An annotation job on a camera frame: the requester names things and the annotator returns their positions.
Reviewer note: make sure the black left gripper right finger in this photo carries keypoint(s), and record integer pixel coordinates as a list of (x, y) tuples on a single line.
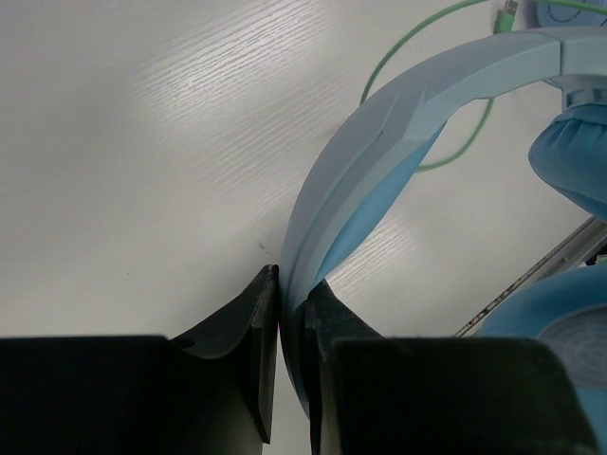
[(370, 394)]

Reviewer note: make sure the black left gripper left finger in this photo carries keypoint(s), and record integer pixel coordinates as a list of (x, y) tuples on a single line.
[(206, 391)]

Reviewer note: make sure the light blue headphones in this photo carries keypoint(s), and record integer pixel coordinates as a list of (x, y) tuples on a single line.
[(370, 159)]

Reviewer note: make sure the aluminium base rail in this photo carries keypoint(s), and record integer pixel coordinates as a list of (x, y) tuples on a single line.
[(575, 251)]

